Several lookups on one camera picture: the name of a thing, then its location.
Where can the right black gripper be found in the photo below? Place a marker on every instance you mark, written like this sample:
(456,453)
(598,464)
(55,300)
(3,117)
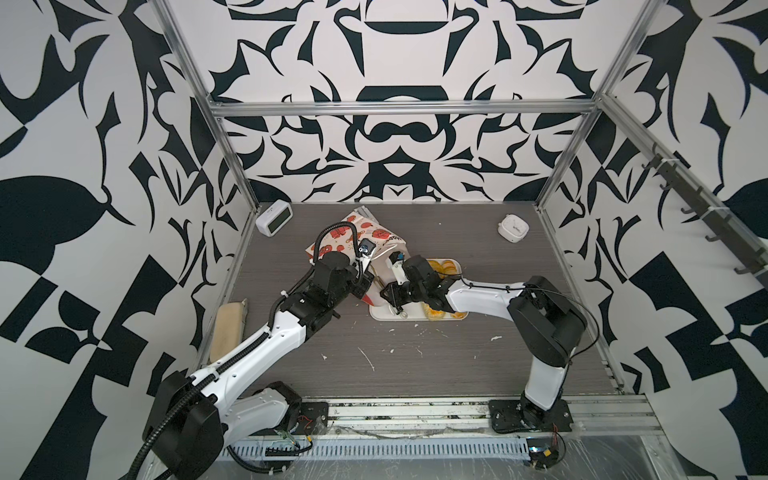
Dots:
(396,291)

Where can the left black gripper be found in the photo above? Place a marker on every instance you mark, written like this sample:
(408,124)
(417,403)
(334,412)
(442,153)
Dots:
(365,282)

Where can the fake bagel bread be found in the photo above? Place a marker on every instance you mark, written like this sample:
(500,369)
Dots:
(436,266)

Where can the fake orange pastry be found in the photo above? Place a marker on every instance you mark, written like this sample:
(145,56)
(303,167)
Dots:
(432,314)

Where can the long striped fake bread loaf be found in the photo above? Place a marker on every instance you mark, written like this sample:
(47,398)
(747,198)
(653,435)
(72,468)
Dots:
(450,267)

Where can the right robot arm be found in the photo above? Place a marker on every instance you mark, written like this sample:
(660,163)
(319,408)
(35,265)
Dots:
(548,322)

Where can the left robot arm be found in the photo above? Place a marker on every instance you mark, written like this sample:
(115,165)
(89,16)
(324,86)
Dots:
(195,417)

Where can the white plastic tray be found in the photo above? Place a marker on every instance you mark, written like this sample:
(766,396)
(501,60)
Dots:
(412,311)

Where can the beige foam pad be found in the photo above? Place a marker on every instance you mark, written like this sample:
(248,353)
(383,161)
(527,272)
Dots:
(228,329)

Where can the white digital clock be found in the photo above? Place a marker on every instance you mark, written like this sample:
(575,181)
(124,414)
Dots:
(274,218)

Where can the white round timer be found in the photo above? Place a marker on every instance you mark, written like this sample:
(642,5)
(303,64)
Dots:
(513,228)

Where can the small circuit board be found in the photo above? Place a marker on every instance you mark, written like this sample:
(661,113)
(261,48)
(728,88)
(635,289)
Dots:
(545,453)

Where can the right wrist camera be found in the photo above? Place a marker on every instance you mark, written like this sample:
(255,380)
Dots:
(396,260)

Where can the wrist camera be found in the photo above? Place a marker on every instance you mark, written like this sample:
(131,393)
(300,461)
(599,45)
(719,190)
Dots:
(396,260)
(366,247)

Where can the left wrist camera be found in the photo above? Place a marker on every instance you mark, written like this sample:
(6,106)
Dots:
(366,247)

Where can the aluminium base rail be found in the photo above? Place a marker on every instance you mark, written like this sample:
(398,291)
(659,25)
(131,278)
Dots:
(431,428)

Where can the wall hook rail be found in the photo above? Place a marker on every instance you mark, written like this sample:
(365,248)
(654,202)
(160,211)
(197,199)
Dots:
(700,203)

